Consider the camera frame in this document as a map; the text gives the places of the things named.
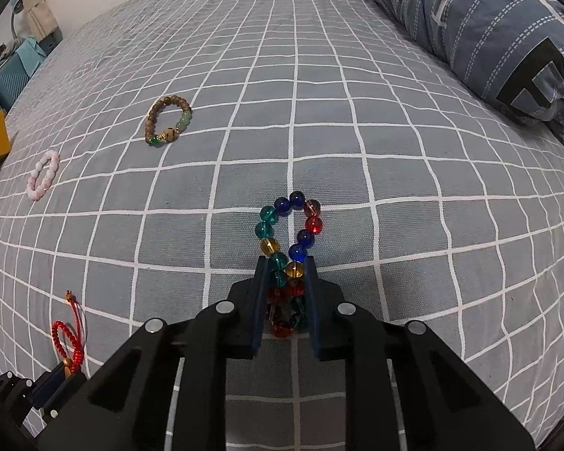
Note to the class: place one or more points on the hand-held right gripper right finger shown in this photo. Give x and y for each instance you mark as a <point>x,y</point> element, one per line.
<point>313,314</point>

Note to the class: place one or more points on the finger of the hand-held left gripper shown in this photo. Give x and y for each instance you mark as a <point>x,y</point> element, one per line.
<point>51,385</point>
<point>10,394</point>

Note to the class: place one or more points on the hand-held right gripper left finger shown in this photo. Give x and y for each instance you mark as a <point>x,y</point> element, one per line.
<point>259,310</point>

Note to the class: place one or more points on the folded blue patterned quilt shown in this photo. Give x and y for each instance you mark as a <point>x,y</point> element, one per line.
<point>474,28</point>

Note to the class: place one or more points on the beige curtain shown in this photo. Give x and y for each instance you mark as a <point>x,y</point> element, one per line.
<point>42,16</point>

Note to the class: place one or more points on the blue desk lamp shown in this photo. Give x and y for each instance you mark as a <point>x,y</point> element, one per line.
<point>16,9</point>

